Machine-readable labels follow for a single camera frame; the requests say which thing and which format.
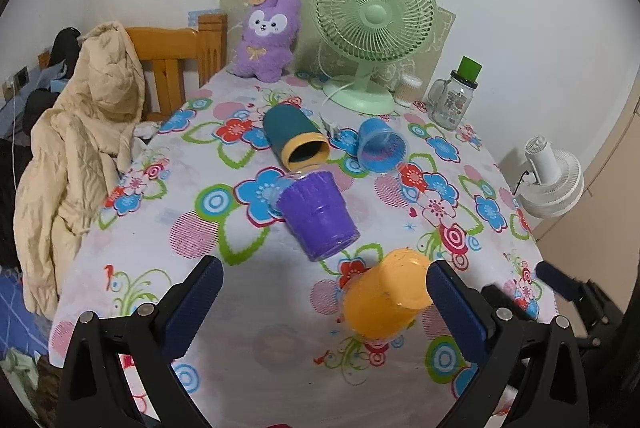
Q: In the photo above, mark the teal cup yellow rim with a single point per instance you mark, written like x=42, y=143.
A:
x=295, y=140

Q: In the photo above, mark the cotton swab container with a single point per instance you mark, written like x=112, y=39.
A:
x=408, y=90

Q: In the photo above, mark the wooden chair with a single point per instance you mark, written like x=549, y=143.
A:
x=175, y=58

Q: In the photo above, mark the glass jar green lid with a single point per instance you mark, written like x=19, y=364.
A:
x=447, y=100

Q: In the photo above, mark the floral tablecloth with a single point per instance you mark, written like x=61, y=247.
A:
x=274, y=349

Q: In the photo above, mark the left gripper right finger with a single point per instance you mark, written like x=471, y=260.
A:
x=540, y=361

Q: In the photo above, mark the beige patterned board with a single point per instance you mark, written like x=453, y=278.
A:
x=313, y=55

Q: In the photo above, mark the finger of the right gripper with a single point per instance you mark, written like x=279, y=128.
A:
x=596, y=311

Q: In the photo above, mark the purple plush bunny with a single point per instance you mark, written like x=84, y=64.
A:
x=270, y=29

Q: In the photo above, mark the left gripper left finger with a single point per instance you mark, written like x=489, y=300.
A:
x=93, y=389

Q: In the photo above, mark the blue plastic cup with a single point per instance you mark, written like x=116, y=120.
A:
x=380, y=148

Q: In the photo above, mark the orange plastic cup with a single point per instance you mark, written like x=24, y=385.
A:
x=388, y=297

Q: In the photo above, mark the purple plastic cup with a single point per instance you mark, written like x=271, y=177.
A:
x=316, y=212

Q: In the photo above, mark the white standing fan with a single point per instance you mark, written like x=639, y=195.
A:
x=553, y=183

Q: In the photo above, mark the beige quilted jacket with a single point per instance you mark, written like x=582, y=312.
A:
x=79, y=148

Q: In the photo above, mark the green desk fan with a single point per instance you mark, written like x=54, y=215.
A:
x=371, y=33

